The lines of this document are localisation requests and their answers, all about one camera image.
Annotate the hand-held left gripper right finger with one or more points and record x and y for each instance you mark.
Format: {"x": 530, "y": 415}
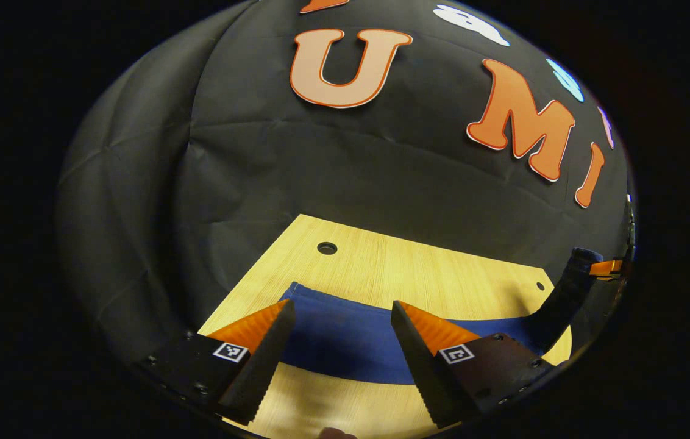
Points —
{"x": 421, "y": 366}

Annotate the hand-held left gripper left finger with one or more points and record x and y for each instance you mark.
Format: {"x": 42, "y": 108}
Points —
{"x": 266, "y": 360}

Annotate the blue denim jeans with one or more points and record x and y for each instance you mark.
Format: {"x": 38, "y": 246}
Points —
{"x": 345, "y": 341}

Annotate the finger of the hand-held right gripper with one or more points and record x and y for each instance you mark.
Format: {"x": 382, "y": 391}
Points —
{"x": 606, "y": 268}

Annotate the black backdrop cloth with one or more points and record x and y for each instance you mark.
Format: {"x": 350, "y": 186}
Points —
{"x": 320, "y": 171}

